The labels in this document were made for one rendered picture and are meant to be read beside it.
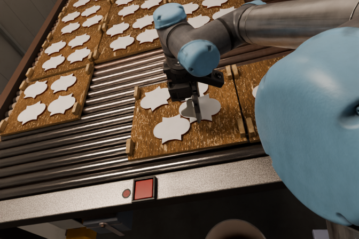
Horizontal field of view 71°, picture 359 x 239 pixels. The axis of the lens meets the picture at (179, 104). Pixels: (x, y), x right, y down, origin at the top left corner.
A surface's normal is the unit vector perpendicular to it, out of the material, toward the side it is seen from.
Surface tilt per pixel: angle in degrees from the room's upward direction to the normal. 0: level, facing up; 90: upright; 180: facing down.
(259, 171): 0
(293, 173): 80
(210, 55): 91
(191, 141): 0
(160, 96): 0
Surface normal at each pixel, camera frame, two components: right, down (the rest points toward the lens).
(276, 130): -0.91, 0.36
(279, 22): -0.96, 0.01
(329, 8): -0.84, -0.39
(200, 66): 0.43, 0.62
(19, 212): -0.28, -0.63
